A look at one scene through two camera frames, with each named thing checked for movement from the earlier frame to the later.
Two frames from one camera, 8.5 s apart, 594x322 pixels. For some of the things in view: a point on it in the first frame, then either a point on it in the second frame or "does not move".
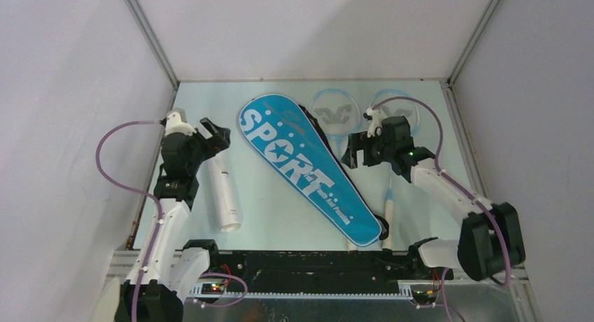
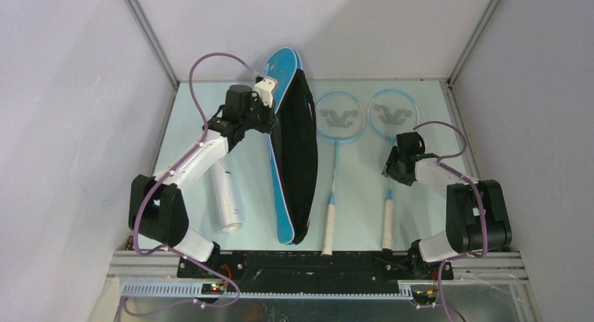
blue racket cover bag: x=289 y=132 -> x=293 y=145
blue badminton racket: x=391 y=103 does not move
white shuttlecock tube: x=225 y=193 does not move
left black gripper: x=219 y=141 -> x=270 y=119
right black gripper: x=358 y=141 -> x=389 y=170
